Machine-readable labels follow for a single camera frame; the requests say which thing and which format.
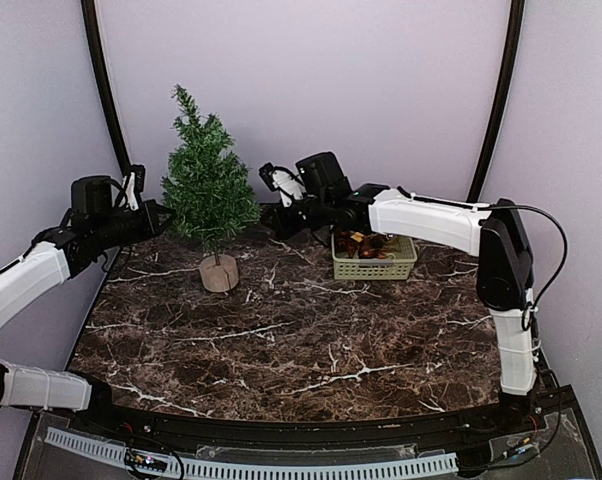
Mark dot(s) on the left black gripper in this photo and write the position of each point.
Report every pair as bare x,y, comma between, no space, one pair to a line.
150,208

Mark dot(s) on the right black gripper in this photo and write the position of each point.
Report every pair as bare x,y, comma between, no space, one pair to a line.
282,228

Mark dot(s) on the small green christmas tree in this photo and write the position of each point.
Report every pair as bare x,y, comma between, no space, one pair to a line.
206,184

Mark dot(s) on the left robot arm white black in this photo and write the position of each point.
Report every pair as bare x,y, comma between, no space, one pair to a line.
55,255

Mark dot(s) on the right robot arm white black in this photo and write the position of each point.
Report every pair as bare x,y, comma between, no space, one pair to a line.
493,234

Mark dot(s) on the round wooden tree base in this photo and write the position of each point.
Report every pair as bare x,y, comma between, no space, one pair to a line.
219,274

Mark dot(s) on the green plastic basket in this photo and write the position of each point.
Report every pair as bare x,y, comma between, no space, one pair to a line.
396,256

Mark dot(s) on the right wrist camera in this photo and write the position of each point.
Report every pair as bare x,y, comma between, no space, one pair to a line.
282,180

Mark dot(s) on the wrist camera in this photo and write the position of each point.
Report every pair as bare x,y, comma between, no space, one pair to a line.
282,180
132,188

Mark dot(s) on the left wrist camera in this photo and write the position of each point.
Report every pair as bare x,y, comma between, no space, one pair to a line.
132,188

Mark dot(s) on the black front rail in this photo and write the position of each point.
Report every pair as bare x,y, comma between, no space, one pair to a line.
448,431

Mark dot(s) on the left black frame post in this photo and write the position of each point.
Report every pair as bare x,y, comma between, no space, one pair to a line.
104,88

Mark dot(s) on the black frame post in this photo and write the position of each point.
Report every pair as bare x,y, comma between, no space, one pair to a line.
506,70
104,88

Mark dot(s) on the white slotted cable duct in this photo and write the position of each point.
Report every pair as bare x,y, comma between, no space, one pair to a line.
241,463

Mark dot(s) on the right black frame post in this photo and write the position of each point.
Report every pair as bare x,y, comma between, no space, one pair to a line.
506,70

